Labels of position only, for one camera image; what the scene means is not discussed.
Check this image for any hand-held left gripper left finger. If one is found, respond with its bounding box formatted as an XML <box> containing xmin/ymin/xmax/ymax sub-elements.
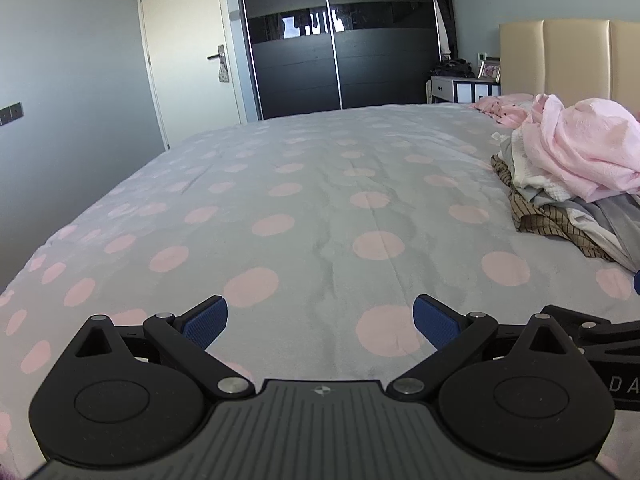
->
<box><xmin>74</xmin><ymin>295</ymin><xmax>255</xmax><ymax>402</ymax></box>

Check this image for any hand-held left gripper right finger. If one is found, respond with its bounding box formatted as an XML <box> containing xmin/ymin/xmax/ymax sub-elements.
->
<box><xmin>386</xmin><ymin>294</ymin><xmax>587</xmax><ymax>402</ymax></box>

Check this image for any pink fleece cloth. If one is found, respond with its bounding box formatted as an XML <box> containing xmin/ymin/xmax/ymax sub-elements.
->
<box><xmin>520</xmin><ymin>94</ymin><xmax>640</xmax><ymax>204</ymax></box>

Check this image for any grey garment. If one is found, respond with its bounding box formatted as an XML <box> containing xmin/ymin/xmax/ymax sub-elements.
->
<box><xmin>499</xmin><ymin>135</ymin><xmax>640</xmax><ymax>272</ymax></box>

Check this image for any grey pink-dotted bedspread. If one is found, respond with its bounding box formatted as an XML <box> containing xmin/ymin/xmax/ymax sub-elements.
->
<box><xmin>0</xmin><ymin>102</ymin><xmax>640</xmax><ymax>480</ymax></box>

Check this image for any pink patterned pillow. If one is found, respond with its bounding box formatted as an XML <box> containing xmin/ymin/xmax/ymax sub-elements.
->
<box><xmin>472</xmin><ymin>92</ymin><xmax>539</xmax><ymax>129</ymax></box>

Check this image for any beige padded headboard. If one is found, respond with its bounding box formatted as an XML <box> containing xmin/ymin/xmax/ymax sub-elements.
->
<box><xmin>498</xmin><ymin>19</ymin><xmax>640</xmax><ymax>116</ymax></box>

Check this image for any white nightstand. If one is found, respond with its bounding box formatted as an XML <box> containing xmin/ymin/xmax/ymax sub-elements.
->
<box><xmin>426</xmin><ymin>76</ymin><xmax>502</xmax><ymax>105</ymax></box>

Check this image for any black bag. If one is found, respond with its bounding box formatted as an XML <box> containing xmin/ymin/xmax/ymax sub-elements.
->
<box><xmin>433</xmin><ymin>58</ymin><xmax>475</xmax><ymax>80</ymax></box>

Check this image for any black sliding-door wardrobe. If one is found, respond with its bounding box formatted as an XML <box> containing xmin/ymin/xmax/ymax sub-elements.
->
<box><xmin>235</xmin><ymin>0</ymin><xmax>458</xmax><ymax>121</ymax></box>

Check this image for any cream room door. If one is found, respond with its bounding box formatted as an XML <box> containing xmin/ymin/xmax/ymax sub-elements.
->
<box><xmin>136</xmin><ymin>0</ymin><xmax>248</xmax><ymax>150</ymax></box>

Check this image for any picture frame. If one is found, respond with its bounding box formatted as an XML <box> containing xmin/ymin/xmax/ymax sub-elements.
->
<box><xmin>477</xmin><ymin>57</ymin><xmax>502</xmax><ymax>83</ymax></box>

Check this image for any dark wall switch panel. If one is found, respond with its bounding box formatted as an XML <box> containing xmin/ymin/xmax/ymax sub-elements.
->
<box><xmin>0</xmin><ymin>101</ymin><xmax>24</xmax><ymax>127</ymax></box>

